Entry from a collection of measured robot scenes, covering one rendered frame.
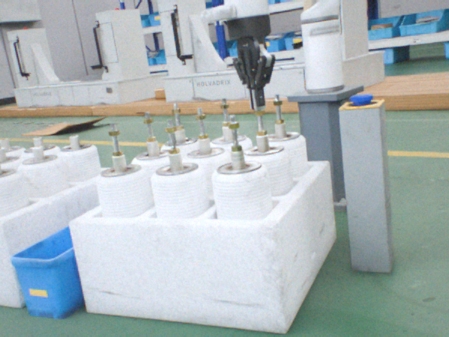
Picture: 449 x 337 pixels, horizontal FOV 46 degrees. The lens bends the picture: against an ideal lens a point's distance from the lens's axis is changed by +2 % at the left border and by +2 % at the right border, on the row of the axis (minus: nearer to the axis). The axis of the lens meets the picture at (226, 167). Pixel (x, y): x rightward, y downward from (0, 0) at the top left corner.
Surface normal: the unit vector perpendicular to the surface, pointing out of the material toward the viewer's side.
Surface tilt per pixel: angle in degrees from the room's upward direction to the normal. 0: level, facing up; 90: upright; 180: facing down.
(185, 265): 90
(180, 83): 90
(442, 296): 0
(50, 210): 90
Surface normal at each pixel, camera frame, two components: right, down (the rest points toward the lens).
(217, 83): -0.63, 0.26
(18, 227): 0.90, -0.01
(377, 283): -0.13, -0.96
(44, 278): -0.41, 0.30
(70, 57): 0.77, 0.05
